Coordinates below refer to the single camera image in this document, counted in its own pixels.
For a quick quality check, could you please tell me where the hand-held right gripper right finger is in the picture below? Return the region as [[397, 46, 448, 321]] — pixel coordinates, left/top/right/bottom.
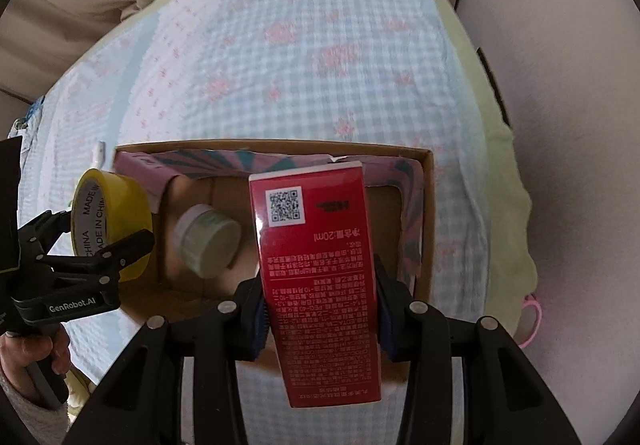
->
[[374, 256, 581, 445]]

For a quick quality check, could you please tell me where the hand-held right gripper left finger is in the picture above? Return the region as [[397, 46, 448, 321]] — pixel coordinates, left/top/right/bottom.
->
[[65, 278, 271, 445]]

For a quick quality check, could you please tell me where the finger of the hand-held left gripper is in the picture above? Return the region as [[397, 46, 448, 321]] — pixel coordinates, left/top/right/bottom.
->
[[37, 228, 156, 287], [17, 209, 73, 258]]

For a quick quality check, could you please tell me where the yellow tape roll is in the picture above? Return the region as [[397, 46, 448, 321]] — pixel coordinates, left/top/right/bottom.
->
[[70, 168, 155, 283]]

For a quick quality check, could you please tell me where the red printed carton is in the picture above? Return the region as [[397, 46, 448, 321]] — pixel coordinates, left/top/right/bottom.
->
[[248, 162, 385, 409]]

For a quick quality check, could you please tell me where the pale green cream jar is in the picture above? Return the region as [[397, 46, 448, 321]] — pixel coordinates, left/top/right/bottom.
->
[[172, 204, 242, 278]]

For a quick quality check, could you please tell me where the cardboard box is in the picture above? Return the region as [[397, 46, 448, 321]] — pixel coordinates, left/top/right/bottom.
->
[[111, 140, 434, 371]]

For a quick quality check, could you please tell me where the person's left forearm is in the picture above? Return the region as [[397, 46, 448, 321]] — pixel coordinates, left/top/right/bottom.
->
[[0, 367, 68, 445]]

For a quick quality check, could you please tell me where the person's left hand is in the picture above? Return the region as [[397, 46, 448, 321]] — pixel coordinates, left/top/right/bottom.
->
[[0, 325, 72, 396]]

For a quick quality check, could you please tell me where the pale yellow sheet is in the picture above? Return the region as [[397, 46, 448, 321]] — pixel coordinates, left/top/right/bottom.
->
[[65, 0, 538, 426]]

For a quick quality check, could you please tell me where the checkered floral blanket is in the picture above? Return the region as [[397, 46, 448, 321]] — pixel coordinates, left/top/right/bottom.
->
[[12, 0, 488, 445]]

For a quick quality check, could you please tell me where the pink hair tie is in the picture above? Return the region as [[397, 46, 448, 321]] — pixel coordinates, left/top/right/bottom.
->
[[517, 296, 543, 350]]

